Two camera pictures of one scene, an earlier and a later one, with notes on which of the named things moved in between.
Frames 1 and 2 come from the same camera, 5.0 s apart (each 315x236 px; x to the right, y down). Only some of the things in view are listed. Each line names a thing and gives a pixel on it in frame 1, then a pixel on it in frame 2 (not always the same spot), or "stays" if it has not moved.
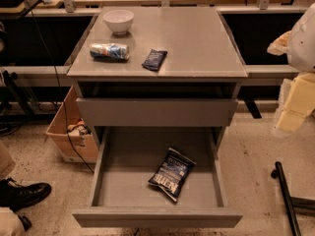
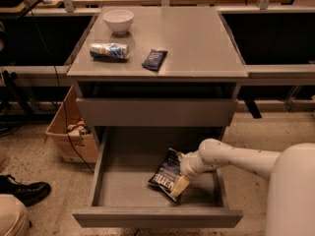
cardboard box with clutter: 78,144 stays
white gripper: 303,46 -> 186,167
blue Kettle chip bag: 171,172 stays
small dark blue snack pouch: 155,59 stays
